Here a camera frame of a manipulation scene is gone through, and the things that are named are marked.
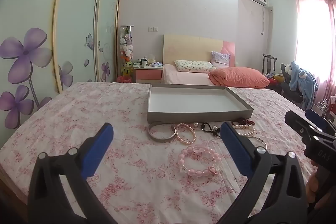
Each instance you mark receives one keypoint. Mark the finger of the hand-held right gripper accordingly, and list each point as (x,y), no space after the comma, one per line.
(317,117)
(299,121)

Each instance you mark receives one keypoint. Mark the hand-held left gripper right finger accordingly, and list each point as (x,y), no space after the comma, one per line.
(236,150)

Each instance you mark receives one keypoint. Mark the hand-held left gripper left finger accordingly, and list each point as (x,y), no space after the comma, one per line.
(97,150)

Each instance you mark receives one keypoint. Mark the thin silver bangle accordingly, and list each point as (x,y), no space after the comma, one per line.
(263,142)

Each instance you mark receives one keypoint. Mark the black bead pearl jewelry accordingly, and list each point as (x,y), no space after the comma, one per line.
(207,127)

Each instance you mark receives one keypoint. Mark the silver cuff bangle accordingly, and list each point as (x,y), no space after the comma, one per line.
(160,139)

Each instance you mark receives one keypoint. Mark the grey cardboard tray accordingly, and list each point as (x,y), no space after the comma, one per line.
(189,103)

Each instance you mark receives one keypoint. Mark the person's right hand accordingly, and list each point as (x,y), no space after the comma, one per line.
(312,184)

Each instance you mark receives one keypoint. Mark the grey office chair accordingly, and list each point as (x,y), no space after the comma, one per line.
(287,82)

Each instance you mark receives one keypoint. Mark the light blue garment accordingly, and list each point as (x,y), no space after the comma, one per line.
(302,79)

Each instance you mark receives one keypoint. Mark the red yellow toys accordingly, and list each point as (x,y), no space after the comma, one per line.
(275,78)

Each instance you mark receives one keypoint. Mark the dark wooden chair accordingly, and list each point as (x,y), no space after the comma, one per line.
(269,61)

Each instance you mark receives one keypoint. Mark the salmon pink duvet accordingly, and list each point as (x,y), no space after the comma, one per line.
(239,77)

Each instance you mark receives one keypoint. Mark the red waste bin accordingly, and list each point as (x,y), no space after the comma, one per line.
(124,79)

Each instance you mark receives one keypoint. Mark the pink curtain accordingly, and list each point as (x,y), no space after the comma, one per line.
(307,29)

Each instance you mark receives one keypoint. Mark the pink bed mattress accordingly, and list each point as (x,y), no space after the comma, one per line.
(183,77)

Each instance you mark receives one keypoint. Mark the pink white nightstand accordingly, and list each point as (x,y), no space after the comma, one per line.
(148,74)

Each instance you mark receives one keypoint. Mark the lilac cushion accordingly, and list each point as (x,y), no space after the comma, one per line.
(220,58)

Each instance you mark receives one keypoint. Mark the floral print pillow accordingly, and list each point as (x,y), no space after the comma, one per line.
(194,66)

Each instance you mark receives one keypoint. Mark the white mug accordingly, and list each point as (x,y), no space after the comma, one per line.
(144,63)

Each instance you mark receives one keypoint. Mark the blue cloth on nightstand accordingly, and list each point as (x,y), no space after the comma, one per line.
(157,64)

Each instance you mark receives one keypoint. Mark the plush toy display tube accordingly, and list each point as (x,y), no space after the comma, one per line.
(126,48)

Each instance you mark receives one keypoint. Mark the bed with pink bedding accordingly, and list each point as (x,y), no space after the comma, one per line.
(189,48)

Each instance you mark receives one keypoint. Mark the flower print sliding wardrobe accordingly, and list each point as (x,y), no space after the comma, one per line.
(78,16)

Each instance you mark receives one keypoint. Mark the wall switch plate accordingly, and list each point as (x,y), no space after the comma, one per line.
(152,28)

